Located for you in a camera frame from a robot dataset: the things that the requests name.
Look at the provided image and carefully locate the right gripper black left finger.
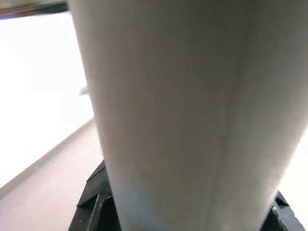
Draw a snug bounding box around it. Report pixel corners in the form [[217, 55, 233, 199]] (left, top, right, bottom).
[[69, 158, 122, 231]]

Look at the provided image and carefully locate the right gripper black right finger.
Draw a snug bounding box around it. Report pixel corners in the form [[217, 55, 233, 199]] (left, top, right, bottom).
[[261, 190, 308, 231]]

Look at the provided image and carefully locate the white plastic table leg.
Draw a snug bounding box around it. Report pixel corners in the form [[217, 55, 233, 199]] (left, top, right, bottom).
[[67, 0, 308, 231]]

